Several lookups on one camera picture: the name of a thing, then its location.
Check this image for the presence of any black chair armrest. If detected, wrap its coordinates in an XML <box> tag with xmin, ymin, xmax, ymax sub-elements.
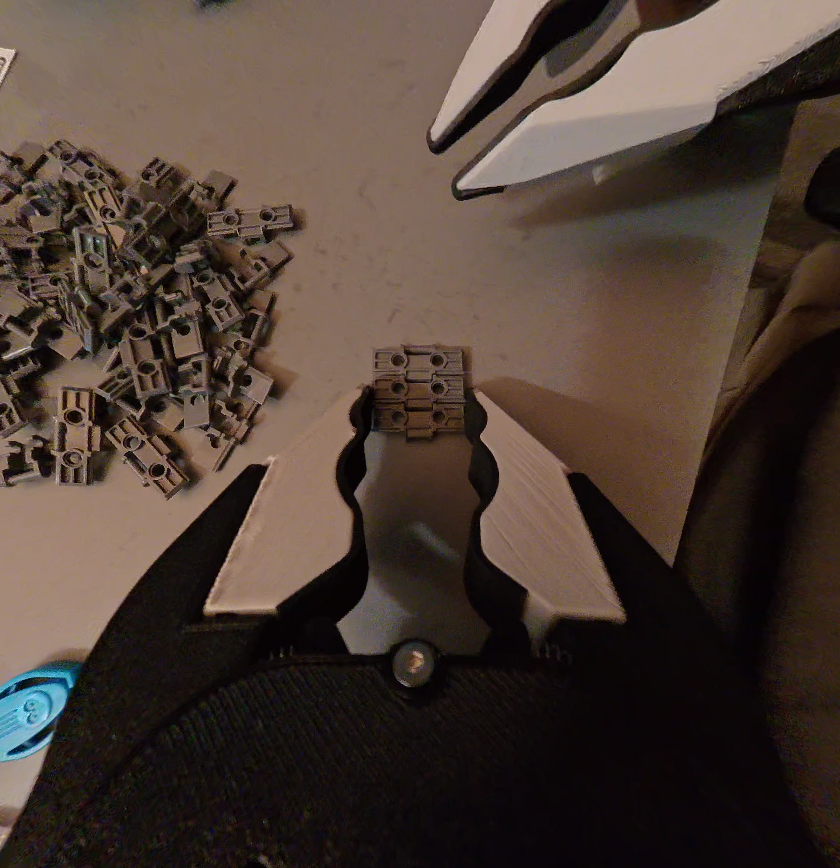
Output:
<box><xmin>802</xmin><ymin>146</ymin><xmax>840</xmax><ymax>231</ymax></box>

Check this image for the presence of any pile of grey track links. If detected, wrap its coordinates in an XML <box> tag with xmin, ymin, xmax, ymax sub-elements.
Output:
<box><xmin>0</xmin><ymin>139</ymin><xmax>302</xmax><ymax>503</ymax></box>

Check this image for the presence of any person's grey trouser leg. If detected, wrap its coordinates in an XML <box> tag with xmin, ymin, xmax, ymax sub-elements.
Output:
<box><xmin>674</xmin><ymin>325</ymin><xmax>840</xmax><ymax>868</ymax></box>

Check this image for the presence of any tan cloth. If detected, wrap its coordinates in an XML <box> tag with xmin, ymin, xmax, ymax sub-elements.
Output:
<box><xmin>704</xmin><ymin>231</ymin><xmax>840</xmax><ymax>462</ymax></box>

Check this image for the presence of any light blue brick separator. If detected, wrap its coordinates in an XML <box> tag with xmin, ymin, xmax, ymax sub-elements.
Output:
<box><xmin>0</xmin><ymin>661</ymin><xmax>82</xmax><ymax>767</ymax></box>

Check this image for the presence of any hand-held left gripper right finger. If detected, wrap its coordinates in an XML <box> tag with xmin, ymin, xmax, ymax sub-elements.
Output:
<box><xmin>462</xmin><ymin>387</ymin><xmax>628</xmax><ymax>646</ymax></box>

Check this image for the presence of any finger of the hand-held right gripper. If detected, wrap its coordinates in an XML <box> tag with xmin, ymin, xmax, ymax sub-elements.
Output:
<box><xmin>425</xmin><ymin>0</ymin><xmax>642</xmax><ymax>152</ymax></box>
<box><xmin>452</xmin><ymin>0</ymin><xmax>840</xmax><ymax>199</ymax></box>

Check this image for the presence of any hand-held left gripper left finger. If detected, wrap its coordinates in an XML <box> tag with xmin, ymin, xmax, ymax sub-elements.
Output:
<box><xmin>203</xmin><ymin>384</ymin><xmax>373</xmax><ymax>621</ymax></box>

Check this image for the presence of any assembled grey track strip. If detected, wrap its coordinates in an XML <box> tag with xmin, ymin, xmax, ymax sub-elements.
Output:
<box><xmin>371</xmin><ymin>346</ymin><xmax>474</xmax><ymax>440</ymax></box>

